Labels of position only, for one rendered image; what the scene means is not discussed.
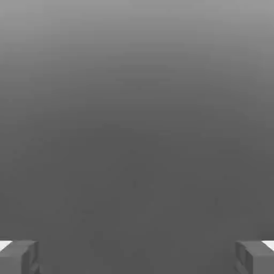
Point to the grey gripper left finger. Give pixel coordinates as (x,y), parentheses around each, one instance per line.
(17,258)

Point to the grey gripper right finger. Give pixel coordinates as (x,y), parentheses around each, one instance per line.
(256,258)

